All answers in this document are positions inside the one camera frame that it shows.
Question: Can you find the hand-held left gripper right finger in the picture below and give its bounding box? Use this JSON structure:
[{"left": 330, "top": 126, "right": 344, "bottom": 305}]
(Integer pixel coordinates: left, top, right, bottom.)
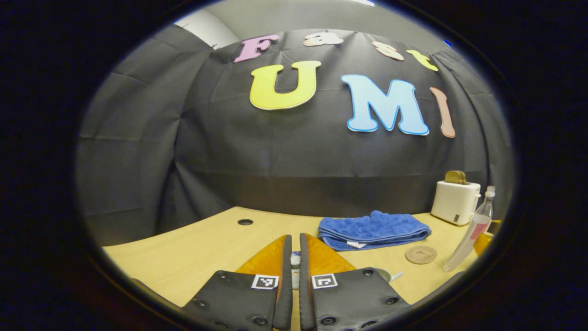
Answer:
[{"left": 300, "top": 233, "right": 411, "bottom": 331}]

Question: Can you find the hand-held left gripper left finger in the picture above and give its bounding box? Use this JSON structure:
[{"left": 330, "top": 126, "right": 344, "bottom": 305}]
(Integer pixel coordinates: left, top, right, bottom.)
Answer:
[{"left": 181, "top": 234, "right": 293, "bottom": 331}]

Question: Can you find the clear plastic water bottle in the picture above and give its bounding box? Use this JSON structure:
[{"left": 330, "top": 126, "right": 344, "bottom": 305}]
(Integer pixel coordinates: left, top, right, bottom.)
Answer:
[{"left": 442, "top": 186, "right": 497, "bottom": 272}]

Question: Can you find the round brown coaster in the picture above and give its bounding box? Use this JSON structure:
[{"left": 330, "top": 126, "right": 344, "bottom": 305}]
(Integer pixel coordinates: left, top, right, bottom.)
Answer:
[{"left": 405, "top": 246, "right": 438, "bottom": 265}]

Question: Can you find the white ceramic teacup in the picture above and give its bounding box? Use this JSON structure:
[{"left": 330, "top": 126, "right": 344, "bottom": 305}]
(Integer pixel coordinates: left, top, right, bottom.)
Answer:
[{"left": 374, "top": 268, "right": 405, "bottom": 284}]

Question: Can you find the white toaster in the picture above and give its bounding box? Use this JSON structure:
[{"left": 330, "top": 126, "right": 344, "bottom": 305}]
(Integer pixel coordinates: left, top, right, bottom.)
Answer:
[{"left": 431, "top": 181, "right": 481, "bottom": 226}]

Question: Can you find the blue folded towel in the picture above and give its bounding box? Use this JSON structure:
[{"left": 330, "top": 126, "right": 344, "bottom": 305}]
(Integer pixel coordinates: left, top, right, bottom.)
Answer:
[{"left": 318, "top": 210, "right": 432, "bottom": 251}]

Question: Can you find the black backdrop cloth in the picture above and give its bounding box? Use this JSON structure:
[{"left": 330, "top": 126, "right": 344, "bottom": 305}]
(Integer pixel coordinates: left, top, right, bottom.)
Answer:
[{"left": 76, "top": 23, "right": 514, "bottom": 246}]

